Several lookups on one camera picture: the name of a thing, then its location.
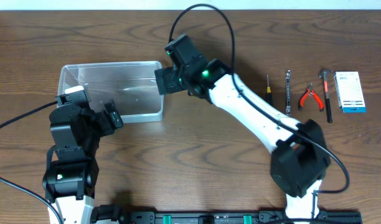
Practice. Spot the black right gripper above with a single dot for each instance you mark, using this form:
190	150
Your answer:
165	76

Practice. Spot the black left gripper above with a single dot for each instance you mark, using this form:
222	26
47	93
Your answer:
106	128

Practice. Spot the clear plastic container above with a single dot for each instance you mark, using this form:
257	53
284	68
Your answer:
131	85

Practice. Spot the small black orange hammer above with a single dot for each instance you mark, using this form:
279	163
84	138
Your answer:
323	74

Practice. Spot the white blue cardboard box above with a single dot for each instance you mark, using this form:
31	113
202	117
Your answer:
349	92

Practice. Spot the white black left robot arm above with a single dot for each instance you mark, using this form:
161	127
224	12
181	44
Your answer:
72	170

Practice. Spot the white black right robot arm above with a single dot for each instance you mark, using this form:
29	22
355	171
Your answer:
299	158

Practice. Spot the black yellow screwdriver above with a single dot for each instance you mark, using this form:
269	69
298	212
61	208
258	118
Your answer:
269	98

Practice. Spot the silver wrench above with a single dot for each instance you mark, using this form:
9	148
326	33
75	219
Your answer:
288	100

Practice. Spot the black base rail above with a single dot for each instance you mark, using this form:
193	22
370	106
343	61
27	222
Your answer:
113	214

